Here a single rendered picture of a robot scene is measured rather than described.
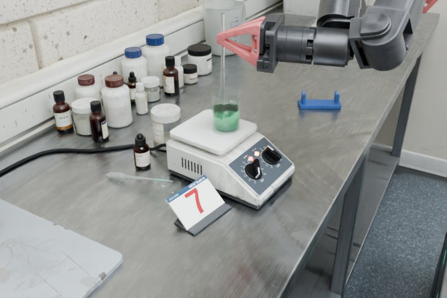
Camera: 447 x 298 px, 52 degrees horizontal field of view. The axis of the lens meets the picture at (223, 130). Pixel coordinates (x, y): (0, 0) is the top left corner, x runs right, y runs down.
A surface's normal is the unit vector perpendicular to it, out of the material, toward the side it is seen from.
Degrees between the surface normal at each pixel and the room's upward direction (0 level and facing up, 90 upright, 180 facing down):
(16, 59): 90
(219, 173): 90
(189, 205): 40
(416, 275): 0
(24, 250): 0
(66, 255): 0
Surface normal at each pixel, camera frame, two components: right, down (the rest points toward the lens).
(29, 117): 0.87, 0.23
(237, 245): 0.00, -0.88
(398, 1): -0.40, -0.42
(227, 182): -0.58, 0.39
